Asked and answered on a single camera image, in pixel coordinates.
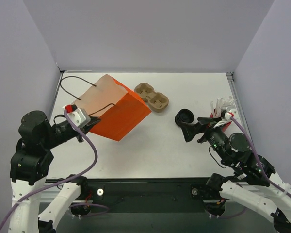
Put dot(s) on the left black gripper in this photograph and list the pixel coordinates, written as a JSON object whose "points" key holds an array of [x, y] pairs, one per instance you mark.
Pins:
{"points": [[82, 130]]}

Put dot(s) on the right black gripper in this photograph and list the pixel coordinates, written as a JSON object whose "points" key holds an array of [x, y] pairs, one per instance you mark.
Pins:
{"points": [[201, 131]]}

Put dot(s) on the orange paper bag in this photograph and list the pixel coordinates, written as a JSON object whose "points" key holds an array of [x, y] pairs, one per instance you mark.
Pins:
{"points": [[118, 108]]}

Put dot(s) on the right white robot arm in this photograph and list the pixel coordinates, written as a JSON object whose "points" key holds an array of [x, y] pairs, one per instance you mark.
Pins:
{"points": [[255, 183]]}

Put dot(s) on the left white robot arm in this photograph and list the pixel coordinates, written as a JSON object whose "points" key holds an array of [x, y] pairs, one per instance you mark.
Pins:
{"points": [[30, 166]]}

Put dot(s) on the stack of black lids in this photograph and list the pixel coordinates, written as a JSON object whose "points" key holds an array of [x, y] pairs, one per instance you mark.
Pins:
{"points": [[184, 115]]}

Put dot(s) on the red plastic cup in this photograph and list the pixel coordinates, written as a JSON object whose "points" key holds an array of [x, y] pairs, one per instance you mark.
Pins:
{"points": [[217, 118]]}

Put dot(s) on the brown cardboard cup carrier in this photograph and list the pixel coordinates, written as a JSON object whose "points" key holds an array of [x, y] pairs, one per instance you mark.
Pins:
{"points": [[157, 101]]}

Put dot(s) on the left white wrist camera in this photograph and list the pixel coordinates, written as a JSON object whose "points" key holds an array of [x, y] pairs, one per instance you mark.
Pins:
{"points": [[77, 115]]}

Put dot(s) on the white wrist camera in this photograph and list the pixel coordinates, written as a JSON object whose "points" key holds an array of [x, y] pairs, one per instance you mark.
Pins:
{"points": [[77, 115], [232, 113]]}

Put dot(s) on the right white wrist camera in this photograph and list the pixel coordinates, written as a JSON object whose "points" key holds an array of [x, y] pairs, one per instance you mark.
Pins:
{"points": [[232, 113]]}

